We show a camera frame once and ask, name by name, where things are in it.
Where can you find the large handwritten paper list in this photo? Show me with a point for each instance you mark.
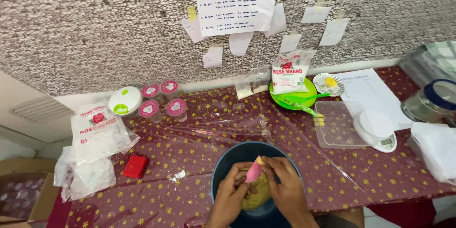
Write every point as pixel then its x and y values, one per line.
pixel 235 0

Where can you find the white printed paper sheet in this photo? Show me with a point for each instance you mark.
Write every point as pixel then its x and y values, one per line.
pixel 370 89

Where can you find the brown cardboard box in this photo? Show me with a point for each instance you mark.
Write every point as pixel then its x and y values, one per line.
pixel 39 199

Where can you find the small bag of white powder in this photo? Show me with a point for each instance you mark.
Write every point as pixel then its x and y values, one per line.
pixel 244 91
pixel 261 84

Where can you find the stack of white plastic bags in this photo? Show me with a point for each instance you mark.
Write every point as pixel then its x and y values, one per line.
pixel 436 149

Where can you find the small red packet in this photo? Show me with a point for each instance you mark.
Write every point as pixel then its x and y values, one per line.
pixel 135 166

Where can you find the silver foil cup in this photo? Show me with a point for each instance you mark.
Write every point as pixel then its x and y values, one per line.
pixel 320 85

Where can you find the green twisted bag yellow tips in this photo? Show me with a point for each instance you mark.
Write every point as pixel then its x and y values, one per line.
pixel 310 111

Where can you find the group of white paper notes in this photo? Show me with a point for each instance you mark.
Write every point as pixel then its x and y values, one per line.
pixel 213 57

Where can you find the clear box with checked cloth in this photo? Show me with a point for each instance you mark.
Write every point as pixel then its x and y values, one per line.
pixel 427 62

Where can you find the clear rectangular plastic container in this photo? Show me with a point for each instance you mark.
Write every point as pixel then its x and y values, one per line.
pixel 335 128

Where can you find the green plastic plate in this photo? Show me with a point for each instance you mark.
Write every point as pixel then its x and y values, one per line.
pixel 299 101

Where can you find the yellow butter piece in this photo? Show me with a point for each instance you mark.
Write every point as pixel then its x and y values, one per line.
pixel 331 82

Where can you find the crumpled clear plastic bags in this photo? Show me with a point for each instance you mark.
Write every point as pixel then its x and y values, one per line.
pixel 85 180

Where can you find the pink-lidded clear plastic cup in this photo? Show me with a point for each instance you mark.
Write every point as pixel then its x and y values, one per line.
pixel 150 90
pixel 169 87
pixel 176 107
pixel 148 108

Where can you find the dark blue mixing bowl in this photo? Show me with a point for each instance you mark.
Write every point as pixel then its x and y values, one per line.
pixel 228 156

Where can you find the opened crumpled flour bag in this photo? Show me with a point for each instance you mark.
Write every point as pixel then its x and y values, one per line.
pixel 96 135

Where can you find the person's right hand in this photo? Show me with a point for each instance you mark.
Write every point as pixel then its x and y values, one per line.
pixel 288 192

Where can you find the yellow-green dough lump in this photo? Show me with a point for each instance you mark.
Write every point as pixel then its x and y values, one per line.
pixel 259 192

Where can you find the green plastic spoon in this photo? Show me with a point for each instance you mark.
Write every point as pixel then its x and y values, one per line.
pixel 302 97

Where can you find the white flour spill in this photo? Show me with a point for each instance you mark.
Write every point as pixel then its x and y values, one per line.
pixel 179 175

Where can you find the full white flour bag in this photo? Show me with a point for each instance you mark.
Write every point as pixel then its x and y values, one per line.
pixel 289 75

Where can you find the person's grey shorts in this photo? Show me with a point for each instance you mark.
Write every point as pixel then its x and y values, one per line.
pixel 338 221

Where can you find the pink ridged plastic scraper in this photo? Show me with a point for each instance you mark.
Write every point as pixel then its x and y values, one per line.
pixel 253 171

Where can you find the yellow sticky note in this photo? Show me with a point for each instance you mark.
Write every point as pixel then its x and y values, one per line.
pixel 191 13

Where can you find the red cloth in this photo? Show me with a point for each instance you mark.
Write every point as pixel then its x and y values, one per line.
pixel 402 213

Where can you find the glass jar with blue lid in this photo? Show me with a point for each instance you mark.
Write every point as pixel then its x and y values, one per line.
pixel 434 101

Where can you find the white wall vent grille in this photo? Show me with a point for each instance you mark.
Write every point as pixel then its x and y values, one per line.
pixel 41 108

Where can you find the maroon tablecloth with yellow stars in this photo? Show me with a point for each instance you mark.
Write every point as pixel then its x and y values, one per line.
pixel 178 142

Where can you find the white digital kitchen scale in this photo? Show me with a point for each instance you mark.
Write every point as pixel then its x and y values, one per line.
pixel 377 126

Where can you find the clear plastic table cover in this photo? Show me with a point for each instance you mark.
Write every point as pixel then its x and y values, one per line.
pixel 221 124

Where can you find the person's left hand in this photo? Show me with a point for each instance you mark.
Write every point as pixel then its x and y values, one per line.
pixel 228 199

